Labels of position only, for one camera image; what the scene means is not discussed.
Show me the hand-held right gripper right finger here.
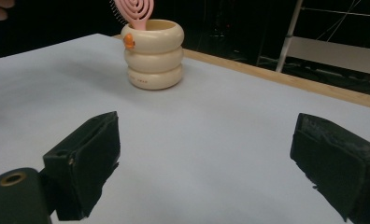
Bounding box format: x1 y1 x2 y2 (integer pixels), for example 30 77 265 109
289 112 370 224

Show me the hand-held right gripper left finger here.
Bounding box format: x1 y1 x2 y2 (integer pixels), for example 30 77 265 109
42 110 122 222

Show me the cream ribbed cup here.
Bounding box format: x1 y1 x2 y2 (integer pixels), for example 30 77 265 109
120 19 186 91

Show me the pink vented hairbrush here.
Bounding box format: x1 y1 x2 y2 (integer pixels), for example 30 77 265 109
109 0 155 32

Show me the white metal stand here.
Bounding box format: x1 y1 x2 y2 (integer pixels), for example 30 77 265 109
274 0 370 77

